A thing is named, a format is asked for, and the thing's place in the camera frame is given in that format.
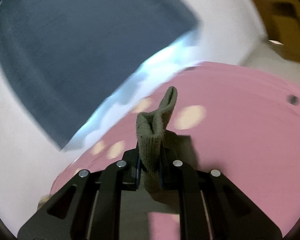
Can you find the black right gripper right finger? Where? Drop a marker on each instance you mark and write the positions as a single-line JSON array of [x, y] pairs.
[[210, 205]]

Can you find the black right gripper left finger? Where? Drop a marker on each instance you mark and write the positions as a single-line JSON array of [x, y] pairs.
[[88, 206]]

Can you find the dark blue curtain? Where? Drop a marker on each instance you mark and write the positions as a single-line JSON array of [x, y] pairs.
[[64, 57]]

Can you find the olive green bomber jacket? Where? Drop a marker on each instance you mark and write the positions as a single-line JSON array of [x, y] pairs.
[[152, 136]]

